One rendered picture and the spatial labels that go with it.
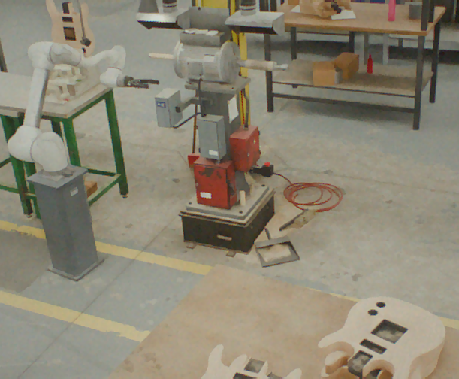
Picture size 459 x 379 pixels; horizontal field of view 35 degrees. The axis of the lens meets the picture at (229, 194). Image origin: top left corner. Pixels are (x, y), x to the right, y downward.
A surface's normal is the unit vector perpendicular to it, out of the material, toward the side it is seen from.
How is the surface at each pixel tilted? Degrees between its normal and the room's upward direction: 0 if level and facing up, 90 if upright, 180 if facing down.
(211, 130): 90
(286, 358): 0
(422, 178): 0
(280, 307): 0
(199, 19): 90
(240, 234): 90
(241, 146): 90
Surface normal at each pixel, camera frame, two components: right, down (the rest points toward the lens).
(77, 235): 0.84, 0.22
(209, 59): -0.41, 0.00
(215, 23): -0.43, 0.47
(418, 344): -0.07, -0.87
